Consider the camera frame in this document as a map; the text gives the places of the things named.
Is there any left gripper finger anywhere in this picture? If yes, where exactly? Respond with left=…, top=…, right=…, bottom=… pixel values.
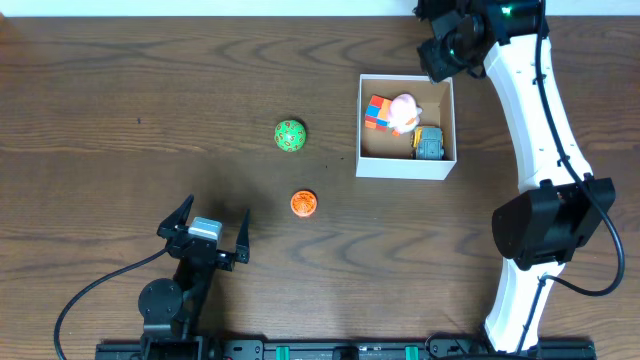
left=157, top=194, right=194, bottom=236
left=235, top=210, right=250, bottom=263

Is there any pink duck toy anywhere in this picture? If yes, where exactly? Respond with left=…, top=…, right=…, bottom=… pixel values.
left=387, top=93, right=422, bottom=136

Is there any yellow grey toy truck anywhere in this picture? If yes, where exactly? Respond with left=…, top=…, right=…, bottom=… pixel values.
left=412, top=126, right=445, bottom=160

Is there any colourful puzzle cube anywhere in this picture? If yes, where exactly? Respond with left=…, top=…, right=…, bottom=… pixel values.
left=364, top=95, right=392, bottom=132

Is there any green ball with orange numbers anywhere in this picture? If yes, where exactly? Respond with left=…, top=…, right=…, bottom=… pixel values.
left=274, top=120, right=307, bottom=152

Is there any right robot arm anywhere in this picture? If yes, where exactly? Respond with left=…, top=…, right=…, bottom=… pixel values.
left=414, top=0, right=616, bottom=359

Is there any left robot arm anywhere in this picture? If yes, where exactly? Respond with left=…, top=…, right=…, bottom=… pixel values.
left=138, top=195, right=250, bottom=359

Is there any orange round disc toy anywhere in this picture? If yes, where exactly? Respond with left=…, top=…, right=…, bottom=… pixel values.
left=290, top=190, right=318, bottom=218

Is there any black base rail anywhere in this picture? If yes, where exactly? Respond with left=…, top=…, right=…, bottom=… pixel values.
left=95, top=336, right=597, bottom=360

